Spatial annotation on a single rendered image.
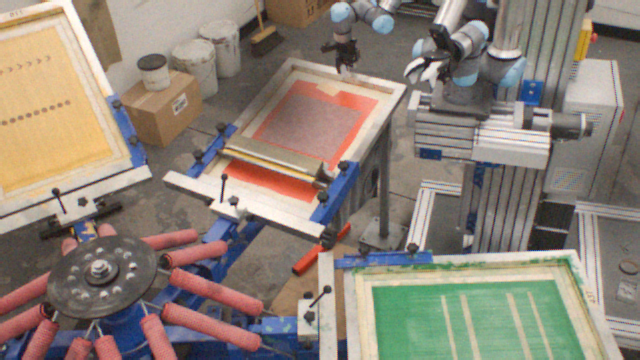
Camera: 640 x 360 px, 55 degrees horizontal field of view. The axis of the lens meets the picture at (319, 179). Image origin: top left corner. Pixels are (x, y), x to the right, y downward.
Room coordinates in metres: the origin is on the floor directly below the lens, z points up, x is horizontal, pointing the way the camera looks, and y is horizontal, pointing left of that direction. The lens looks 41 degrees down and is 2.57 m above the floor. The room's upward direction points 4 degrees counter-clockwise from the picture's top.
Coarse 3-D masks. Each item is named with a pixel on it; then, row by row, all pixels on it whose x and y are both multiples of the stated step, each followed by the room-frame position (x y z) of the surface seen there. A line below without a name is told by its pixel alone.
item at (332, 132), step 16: (336, 96) 2.23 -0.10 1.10; (352, 96) 2.21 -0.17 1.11; (320, 112) 2.14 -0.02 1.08; (336, 112) 2.13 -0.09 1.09; (352, 112) 2.11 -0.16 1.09; (368, 112) 2.10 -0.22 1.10; (320, 128) 2.05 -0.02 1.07; (336, 128) 2.03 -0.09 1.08; (352, 128) 2.02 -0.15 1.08; (304, 144) 1.97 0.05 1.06; (320, 144) 1.95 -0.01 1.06; (336, 144) 1.94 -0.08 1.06; (336, 160) 1.86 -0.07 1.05; (288, 176) 1.81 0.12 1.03; (288, 192) 1.73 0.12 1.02; (304, 192) 1.72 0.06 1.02
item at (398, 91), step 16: (288, 64) 2.44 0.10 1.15; (304, 64) 2.43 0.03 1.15; (272, 80) 2.35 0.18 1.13; (336, 80) 2.33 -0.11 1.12; (352, 80) 2.29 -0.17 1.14; (368, 80) 2.26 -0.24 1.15; (384, 80) 2.24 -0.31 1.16; (256, 96) 2.26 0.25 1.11; (400, 96) 2.13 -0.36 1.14; (256, 112) 2.18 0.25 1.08; (384, 112) 2.05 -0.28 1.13; (240, 128) 2.08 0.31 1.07; (368, 144) 1.88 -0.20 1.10; (352, 160) 1.81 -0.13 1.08; (208, 176) 1.83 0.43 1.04; (240, 192) 1.72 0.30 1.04; (288, 208) 1.62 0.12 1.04
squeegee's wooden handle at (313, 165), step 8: (232, 136) 1.95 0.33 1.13; (240, 136) 1.94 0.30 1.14; (232, 144) 1.91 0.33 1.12; (240, 144) 1.90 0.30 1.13; (248, 144) 1.89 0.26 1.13; (256, 144) 1.88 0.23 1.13; (264, 144) 1.88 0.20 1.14; (256, 152) 1.85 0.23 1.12; (264, 152) 1.84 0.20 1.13; (272, 152) 1.83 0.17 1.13; (280, 152) 1.82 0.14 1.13; (288, 152) 1.82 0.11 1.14; (296, 152) 1.81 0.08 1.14; (280, 160) 1.79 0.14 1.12; (288, 160) 1.78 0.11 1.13; (296, 160) 1.77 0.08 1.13; (304, 160) 1.77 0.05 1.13; (312, 160) 1.76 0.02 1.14; (320, 160) 1.75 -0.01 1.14; (304, 168) 1.73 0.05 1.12; (312, 168) 1.73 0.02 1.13; (320, 168) 1.73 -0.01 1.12; (312, 176) 1.70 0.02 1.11
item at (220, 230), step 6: (216, 222) 1.55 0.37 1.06; (222, 222) 1.54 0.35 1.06; (228, 222) 1.54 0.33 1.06; (234, 222) 1.55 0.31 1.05; (210, 228) 1.52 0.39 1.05; (216, 228) 1.52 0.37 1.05; (222, 228) 1.52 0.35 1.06; (228, 228) 1.52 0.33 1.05; (210, 234) 1.50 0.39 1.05; (216, 234) 1.50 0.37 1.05; (222, 234) 1.49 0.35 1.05; (228, 234) 1.51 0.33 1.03; (204, 240) 1.48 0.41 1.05; (210, 240) 1.47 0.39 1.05; (216, 240) 1.47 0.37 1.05; (222, 240) 1.48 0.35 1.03
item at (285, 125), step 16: (288, 96) 2.27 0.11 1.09; (304, 96) 2.26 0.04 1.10; (320, 96) 2.24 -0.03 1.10; (272, 112) 2.18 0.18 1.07; (288, 112) 2.17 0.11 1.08; (304, 112) 2.15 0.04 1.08; (272, 128) 2.08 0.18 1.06; (288, 128) 2.07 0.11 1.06; (304, 128) 2.06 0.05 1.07; (272, 144) 1.99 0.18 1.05; (288, 144) 1.98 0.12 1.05; (240, 160) 1.93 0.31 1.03; (240, 176) 1.84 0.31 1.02; (256, 176) 1.83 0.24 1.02; (272, 176) 1.82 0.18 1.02
